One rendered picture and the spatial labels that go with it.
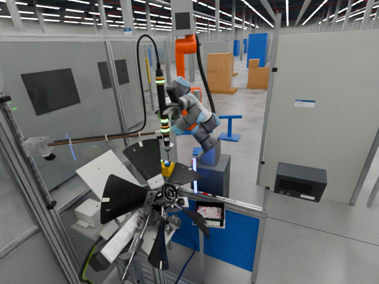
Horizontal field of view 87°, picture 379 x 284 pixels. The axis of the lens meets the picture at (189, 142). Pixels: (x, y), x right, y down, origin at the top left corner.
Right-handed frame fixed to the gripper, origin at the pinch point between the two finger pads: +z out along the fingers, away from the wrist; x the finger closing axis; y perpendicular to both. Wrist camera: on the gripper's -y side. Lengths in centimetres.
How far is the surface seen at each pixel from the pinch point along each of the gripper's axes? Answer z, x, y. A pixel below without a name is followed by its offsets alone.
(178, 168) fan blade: -21, 5, 48
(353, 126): -181, -129, 60
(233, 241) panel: -38, -33, 123
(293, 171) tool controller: -36, -66, 42
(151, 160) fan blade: -1.1, 10.4, 31.1
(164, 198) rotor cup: 12.5, -4.8, 43.4
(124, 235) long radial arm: 32, 7, 55
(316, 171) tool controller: -39, -78, 41
